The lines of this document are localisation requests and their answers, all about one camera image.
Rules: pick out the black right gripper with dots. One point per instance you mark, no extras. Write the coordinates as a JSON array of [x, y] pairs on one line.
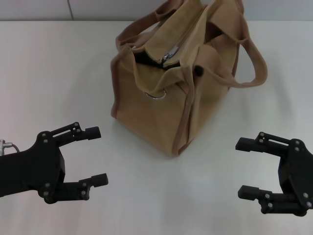
[[298, 176]]

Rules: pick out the khaki canvas food bag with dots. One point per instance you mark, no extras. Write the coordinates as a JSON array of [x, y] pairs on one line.
[[151, 122]]

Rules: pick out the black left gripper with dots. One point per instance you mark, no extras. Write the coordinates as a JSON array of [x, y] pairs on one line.
[[36, 169]]

